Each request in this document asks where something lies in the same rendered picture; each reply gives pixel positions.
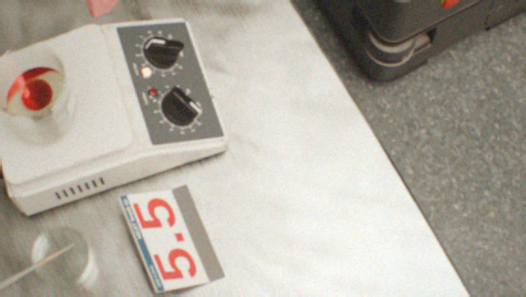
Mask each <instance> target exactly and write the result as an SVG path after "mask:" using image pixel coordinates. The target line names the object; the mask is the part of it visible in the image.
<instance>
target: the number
mask: <svg viewBox="0 0 526 297"><path fill-rule="evenodd" d="M128 199H129V200H130V203H131V207H132V209H133V212H134V215H135V217H136V219H137V221H138V224H139V226H140V228H141V231H142V234H143V237H144V240H145V242H146V245H147V249H148V251H149V254H150V255H151V258H152V260H153V262H154V265H155V267H156V270H157V272H158V275H159V277H160V279H161V280H162V285H163V287H164V288H165V287H170V286H175V285H178V284H187V283H192V282H195V281H199V280H203V277H202V275H201V273H200V272H199V269H198V267H197V264H196V262H195V259H194V257H193V254H192V251H191V249H190V246H189V244H188V243H187V240H186V238H185V236H184V234H183V231H182V229H181V226H180V224H179V221H178V218H177V216H176V213H175V211H174V208H173V207H172V204H171V202H170V200H169V197H168V195H167V193H165V194H159V195H147V196H134V197H128Z"/></svg>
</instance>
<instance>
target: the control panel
mask: <svg viewBox="0 0 526 297"><path fill-rule="evenodd" d="M116 32H117V35H118V38H119V40H120V43H121V49H122V52H123V54H124V56H125V59H126V62H127V65H128V67H127V68H128V71H129V74H130V77H131V81H132V84H133V86H134V92H135V95H136V98H137V100H138V103H139V106H140V108H141V111H142V114H143V117H144V120H145V121H144V122H145V125H146V128H147V133H148V136H149V138H150V141H151V143H152V146H153V145H155V146H157V145H163V144H171V143H179V142H186V141H194V140H201V139H209V138H216V137H222V136H224V132H223V129H222V127H221V122H220V119H219V117H218V114H217V111H216V109H215V106H214V103H213V100H212V97H211V95H210V93H209V88H208V86H207V83H206V80H205V77H204V75H203V72H202V70H201V67H200V64H199V60H198V57H197V54H196V51H195V48H194V46H193V43H192V40H191V37H190V34H189V31H188V27H187V24H186V22H177V23H156V24H145V25H129V26H118V27H117V28H116ZM153 37H165V38H167V39H171V40H178V41H182V42H183V45H184V48H183V49H182V50H181V52H180V53H179V54H178V58H177V61H176V64H175V65H174V66H173V67H171V68H169V69H159V68H156V67H155V66H153V65H152V64H151V63H150V62H149V61H148V60H147V59H146V58H145V44H146V42H148V41H149V39H151V38H153ZM144 68H148V69H150V70H151V74H150V76H145V75H144V74H143V72H142V70H143V69H144ZM174 86H177V87H179V88H180V89H181V90H182V91H183V92H184V93H185V94H187V95H189V96H190V98H191V99H192V100H193V101H194V102H195V103H196V104H197V105H198V106H199V107H200V108H201V114H200V115H199V116H198V117H197V119H196V120H194V121H193V122H192V123H191V124H189V125H187V126H178V125H175V124H173V123H171V122H170V121H169V120H168V119H167V118H166V117H165V116H164V114H163V110H162V101H163V100H164V98H165V97H166V95H167V94H168V92H169V91H170V90H171V89H172V88H173V87H174ZM150 88H155V89H156V90H157V92H158V94H157V96H156V97H152V96H150V95H149V93H148V92H149V89H150Z"/></svg>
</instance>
